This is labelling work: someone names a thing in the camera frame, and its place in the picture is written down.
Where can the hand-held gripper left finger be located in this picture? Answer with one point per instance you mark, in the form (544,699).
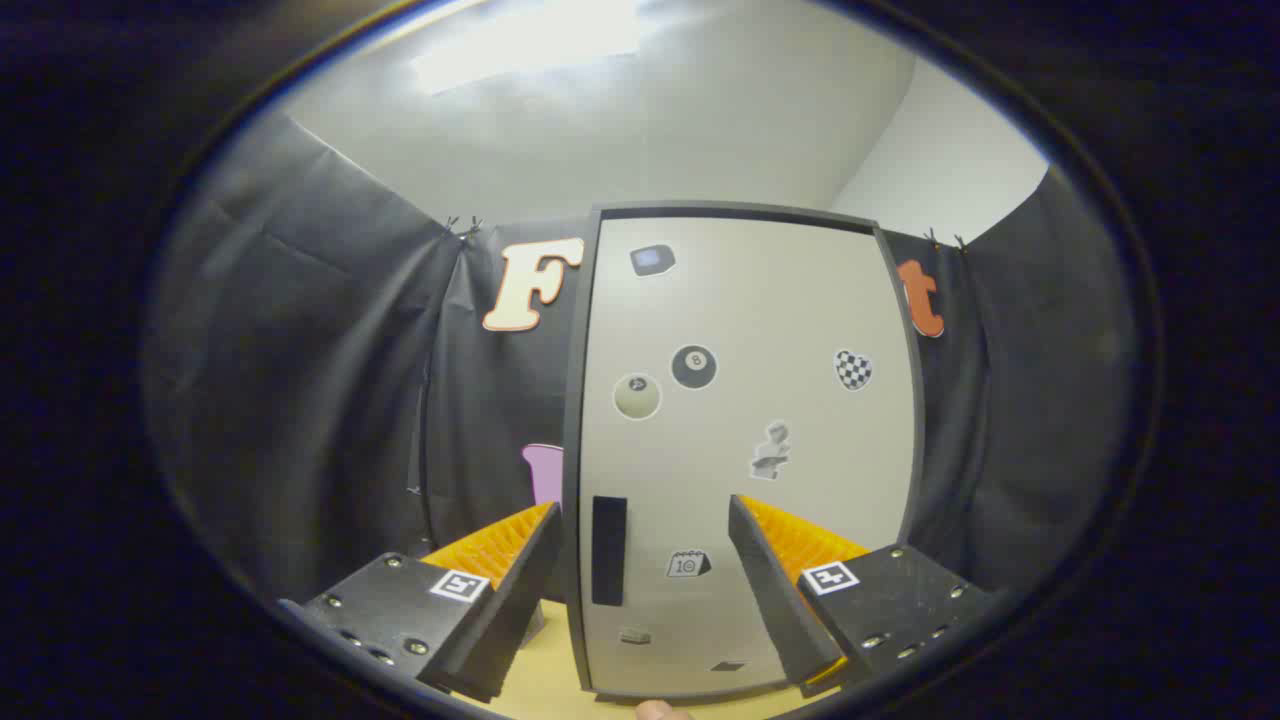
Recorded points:
(520,590)

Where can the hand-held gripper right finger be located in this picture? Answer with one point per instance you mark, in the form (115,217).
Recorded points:
(775,590)

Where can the white cabinet door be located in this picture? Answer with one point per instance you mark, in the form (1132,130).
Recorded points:
(760,300)

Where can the grey cabinet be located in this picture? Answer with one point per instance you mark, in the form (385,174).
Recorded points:
(578,400)

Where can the black backdrop cloth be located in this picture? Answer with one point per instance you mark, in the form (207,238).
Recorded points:
(300,350)

